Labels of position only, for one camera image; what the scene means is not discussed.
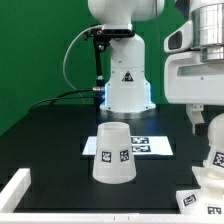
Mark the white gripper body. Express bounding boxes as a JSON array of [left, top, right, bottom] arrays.
[[164, 20, 224, 105]]

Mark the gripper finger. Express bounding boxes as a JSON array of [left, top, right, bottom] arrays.
[[186, 104, 206, 135]]

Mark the white lamp bulb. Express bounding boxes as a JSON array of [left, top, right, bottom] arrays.
[[203, 113, 224, 179]]

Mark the white lamp base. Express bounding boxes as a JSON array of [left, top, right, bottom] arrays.
[[176, 166, 224, 215]]

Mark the white lamp shade cone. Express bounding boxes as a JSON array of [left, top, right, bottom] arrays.
[[92, 122, 136, 184]]

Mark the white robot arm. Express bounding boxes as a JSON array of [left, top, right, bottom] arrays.
[[88, 0, 224, 136]]

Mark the white marker sheet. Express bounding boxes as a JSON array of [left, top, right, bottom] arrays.
[[82, 136, 173, 156]]

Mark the grey camera cable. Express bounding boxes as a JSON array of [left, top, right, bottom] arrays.
[[62, 26, 96, 105]]

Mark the black cable on table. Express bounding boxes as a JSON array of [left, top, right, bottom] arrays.
[[29, 88, 101, 113]]

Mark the white table border frame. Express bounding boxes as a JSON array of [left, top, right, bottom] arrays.
[[0, 168, 224, 224]]

